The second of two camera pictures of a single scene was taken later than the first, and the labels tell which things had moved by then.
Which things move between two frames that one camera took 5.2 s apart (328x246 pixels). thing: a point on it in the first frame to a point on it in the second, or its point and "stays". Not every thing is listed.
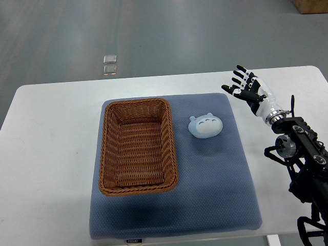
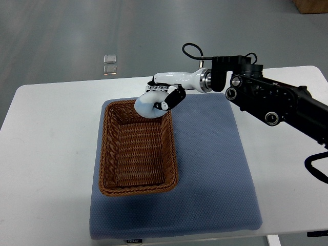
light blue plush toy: [205, 126] to [152, 104]
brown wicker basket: [138, 153] stays
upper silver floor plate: [109, 59] stays
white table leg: [273, 240] stays
